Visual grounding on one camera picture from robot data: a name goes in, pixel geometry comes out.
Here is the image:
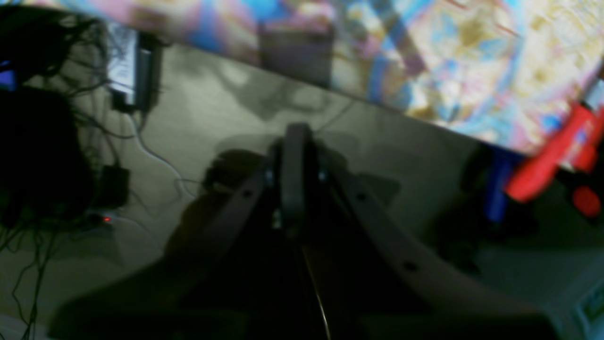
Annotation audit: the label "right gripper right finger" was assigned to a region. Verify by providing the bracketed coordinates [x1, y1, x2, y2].
[300, 124, 557, 340]

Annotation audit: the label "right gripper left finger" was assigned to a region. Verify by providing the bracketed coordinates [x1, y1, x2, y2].
[48, 124, 302, 340]

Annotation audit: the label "patterned tablecloth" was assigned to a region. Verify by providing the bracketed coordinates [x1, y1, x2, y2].
[17, 0, 603, 154]

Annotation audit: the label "black red clamp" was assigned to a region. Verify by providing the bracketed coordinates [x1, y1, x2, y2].
[504, 103, 604, 221]

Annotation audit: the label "blue handled pliers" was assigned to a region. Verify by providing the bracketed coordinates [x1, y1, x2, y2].
[460, 144, 524, 225]

